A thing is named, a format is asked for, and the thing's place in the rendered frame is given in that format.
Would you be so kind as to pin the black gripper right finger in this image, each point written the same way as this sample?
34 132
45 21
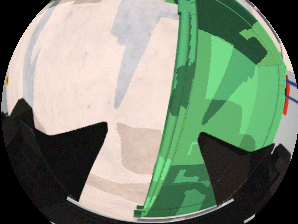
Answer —
229 167

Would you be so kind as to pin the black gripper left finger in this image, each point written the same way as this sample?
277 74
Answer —
68 155

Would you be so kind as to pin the green plastic tray with grey wire bars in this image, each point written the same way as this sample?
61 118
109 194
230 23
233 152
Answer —
229 81

